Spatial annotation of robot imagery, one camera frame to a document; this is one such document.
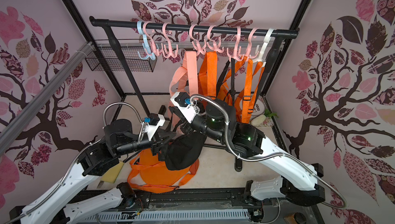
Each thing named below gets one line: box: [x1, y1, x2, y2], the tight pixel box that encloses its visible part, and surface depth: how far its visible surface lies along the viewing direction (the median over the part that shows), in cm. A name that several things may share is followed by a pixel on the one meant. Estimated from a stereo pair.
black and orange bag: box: [158, 132, 207, 175], surface depth 78 cm
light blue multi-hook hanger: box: [136, 20, 156, 61], surface depth 52 cm
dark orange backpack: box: [198, 50, 218, 100], surface depth 58 cm
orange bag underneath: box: [127, 148, 200, 194], surface depth 81 cm
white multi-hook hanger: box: [252, 27, 275, 68], surface depth 50 cm
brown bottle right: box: [283, 212, 307, 224], surface depth 64 cm
